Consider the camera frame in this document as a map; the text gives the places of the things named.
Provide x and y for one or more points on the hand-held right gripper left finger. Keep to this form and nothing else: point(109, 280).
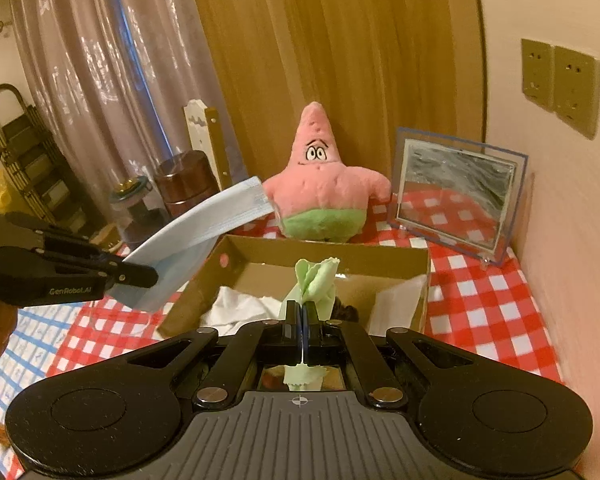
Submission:
point(294, 317)

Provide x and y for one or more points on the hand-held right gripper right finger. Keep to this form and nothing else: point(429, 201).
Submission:
point(312, 325)

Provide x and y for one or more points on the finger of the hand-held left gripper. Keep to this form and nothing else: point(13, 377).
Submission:
point(80, 280)
point(65, 240)

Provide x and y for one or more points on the dark velvet scrunchie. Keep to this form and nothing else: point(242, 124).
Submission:
point(345, 314)

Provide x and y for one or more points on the light green cloth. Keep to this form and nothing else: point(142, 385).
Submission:
point(312, 280)

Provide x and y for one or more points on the white cloth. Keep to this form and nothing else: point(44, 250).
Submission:
point(240, 310)

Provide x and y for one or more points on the brown cardboard box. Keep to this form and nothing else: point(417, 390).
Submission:
point(200, 290)

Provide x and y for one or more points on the blue face mask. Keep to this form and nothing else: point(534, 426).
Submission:
point(195, 230)

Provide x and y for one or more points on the yellow bag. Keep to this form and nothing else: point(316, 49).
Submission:
point(2, 187)

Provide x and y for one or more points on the dark folding ladder rack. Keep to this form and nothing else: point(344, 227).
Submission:
point(35, 160)

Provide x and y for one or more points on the dark glass jar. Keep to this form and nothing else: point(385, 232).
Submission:
point(140, 210)

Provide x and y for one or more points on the blue patterned bed sheet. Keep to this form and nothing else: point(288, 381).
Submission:
point(30, 350)

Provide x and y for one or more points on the white paper sheet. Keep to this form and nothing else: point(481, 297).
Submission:
point(397, 305)

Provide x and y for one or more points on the brown cylindrical canister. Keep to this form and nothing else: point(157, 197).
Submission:
point(187, 185)

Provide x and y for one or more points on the pink starfish plush toy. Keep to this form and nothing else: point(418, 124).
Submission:
point(325, 185)

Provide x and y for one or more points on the red white checkered tablecloth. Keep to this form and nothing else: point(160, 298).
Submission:
point(480, 290)

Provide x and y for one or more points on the white wooden chair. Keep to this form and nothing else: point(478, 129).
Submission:
point(200, 130)

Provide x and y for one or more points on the sheer patterned curtain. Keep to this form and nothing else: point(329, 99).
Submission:
point(105, 50)

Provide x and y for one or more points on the wooden door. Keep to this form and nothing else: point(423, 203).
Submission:
point(330, 35)

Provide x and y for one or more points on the clear acrylic picture frame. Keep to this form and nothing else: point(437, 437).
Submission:
point(455, 195)

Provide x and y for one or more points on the gold wall socket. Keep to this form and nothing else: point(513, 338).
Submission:
point(537, 72)
point(576, 91)

